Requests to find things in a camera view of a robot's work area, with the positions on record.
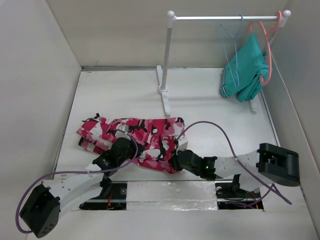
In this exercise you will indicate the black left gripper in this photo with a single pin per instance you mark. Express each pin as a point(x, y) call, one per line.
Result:
point(132, 144)

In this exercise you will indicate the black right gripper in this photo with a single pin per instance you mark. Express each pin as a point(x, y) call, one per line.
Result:
point(173, 160)

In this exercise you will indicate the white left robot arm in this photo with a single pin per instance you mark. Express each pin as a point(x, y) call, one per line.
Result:
point(46, 204)

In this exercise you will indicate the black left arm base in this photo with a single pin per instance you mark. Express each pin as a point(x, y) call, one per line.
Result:
point(114, 199)

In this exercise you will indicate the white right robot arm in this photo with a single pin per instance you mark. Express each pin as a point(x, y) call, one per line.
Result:
point(270, 164)

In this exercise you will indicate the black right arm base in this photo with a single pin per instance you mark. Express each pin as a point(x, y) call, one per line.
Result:
point(230, 197)

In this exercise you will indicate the pink plastic hanger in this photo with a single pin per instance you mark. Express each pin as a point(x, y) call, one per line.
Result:
point(267, 48)

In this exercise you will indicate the white clothes rack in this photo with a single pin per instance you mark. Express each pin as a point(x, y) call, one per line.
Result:
point(192, 41)

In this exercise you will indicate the teal garment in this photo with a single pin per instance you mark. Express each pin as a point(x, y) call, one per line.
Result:
point(241, 76)

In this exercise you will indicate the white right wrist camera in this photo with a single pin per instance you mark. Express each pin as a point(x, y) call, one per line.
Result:
point(182, 144)

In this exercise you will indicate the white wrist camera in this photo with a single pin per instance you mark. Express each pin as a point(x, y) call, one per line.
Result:
point(182, 144)
point(123, 129)

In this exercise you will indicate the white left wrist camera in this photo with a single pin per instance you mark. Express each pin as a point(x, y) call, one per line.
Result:
point(123, 129)

